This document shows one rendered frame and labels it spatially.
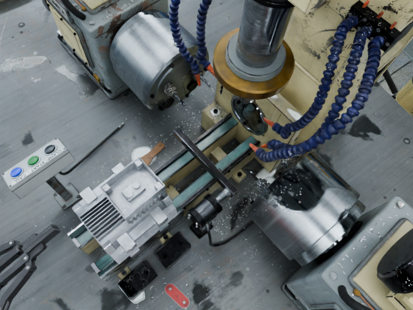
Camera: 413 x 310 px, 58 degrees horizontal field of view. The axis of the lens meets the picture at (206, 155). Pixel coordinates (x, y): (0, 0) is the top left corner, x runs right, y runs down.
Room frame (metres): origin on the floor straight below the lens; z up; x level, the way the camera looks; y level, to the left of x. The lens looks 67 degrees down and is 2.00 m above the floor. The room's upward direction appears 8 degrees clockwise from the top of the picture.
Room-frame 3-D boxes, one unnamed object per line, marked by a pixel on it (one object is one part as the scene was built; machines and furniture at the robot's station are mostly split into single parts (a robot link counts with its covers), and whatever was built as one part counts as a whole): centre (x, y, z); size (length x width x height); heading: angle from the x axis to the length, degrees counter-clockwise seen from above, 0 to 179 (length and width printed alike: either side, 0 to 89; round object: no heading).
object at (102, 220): (0.23, 0.19, 1.01); 0.20 x 0.19 x 0.19; 140
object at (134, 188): (0.26, 0.16, 1.11); 0.12 x 0.11 x 0.07; 140
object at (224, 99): (0.62, -0.15, 0.97); 0.30 x 0.11 x 0.34; 49
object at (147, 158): (0.44, 0.21, 0.80); 0.21 x 0.05 x 0.01; 146
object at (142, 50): (0.73, 0.22, 1.04); 0.37 x 0.25 x 0.25; 49
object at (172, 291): (0.05, 0.02, 0.81); 0.09 x 0.03 x 0.02; 57
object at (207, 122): (0.63, -0.01, 0.86); 0.07 x 0.06 x 0.12; 49
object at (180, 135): (0.40, 0.00, 1.02); 0.26 x 0.04 x 0.03; 49
